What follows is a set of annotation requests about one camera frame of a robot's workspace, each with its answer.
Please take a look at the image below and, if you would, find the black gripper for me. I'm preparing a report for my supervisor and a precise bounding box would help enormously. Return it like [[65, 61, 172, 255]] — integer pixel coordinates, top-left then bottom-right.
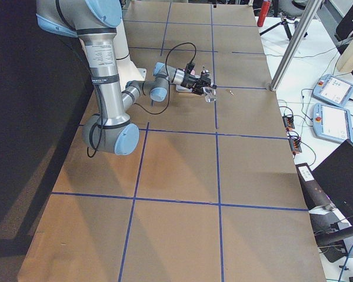
[[182, 73, 211, 96]]

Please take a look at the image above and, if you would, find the black device with label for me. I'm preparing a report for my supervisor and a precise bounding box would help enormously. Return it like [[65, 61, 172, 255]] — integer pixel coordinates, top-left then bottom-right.
[[295, 163, 336, 214]]

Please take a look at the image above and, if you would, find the black monitor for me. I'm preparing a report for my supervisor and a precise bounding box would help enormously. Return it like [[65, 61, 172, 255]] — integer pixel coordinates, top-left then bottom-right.
[[312, 139, 353, 224]]

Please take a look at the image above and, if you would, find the blue teach pendant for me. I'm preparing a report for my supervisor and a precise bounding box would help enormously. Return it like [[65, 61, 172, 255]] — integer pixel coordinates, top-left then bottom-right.
[[312, 74, 353, 108], [312, 103, 353, 143]]

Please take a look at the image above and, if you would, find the black tripod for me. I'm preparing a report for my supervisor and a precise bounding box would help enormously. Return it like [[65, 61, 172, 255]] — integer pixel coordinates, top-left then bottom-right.
[[259, 17, 299, 41]]

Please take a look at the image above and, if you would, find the black camera box on wrist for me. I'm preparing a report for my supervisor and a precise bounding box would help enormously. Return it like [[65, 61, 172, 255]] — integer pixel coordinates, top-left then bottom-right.
[[185, 62, 195, 75]]

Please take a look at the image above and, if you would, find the orange black connector block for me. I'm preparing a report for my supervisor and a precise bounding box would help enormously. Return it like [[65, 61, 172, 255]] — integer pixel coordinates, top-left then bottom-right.
[[282, 115, 295, 130]]

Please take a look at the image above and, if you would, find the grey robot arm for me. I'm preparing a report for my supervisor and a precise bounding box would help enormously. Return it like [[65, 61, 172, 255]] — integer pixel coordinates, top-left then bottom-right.
[[36, 1, 217, 155]]

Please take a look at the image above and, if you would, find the near blue teach pendant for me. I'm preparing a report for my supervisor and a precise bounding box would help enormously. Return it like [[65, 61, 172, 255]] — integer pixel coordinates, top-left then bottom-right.
[[312, 103, 353, 143]]

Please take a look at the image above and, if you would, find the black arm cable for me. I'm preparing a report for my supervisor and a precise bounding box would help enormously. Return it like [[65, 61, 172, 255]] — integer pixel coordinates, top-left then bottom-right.
[[86, 42, 197, 159]]

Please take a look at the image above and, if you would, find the aluminium frame post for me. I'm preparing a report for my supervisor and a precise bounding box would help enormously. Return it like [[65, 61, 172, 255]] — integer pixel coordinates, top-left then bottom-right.
[[269, 0, 322, 92]]

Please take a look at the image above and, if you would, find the far blue teach pendant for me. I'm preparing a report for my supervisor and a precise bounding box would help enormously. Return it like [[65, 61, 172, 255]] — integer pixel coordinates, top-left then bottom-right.
[[312, 74, 353, 108]]

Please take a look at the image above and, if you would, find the red cylinder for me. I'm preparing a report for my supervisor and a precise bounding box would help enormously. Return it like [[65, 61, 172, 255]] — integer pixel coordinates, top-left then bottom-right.
[[257, 0, 271, 27]]

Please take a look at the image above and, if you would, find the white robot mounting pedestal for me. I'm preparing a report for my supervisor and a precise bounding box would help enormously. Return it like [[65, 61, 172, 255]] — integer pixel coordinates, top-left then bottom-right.
[[113, 21, 146, 90]]

